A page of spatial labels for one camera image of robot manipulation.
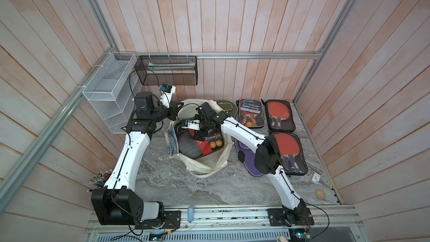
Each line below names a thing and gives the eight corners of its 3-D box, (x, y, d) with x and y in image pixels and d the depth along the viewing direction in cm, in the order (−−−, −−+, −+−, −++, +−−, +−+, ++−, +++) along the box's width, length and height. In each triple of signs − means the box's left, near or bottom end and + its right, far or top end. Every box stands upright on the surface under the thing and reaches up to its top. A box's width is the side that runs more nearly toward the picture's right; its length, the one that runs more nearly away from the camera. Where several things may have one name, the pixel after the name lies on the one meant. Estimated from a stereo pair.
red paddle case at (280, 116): (269, 131, 105) (270, 129, 103) (261, 102, 122) (262, 99, 120) (300, 131, 105) (302, 129, 103) (288, 102, 122) (289, 99, 120)
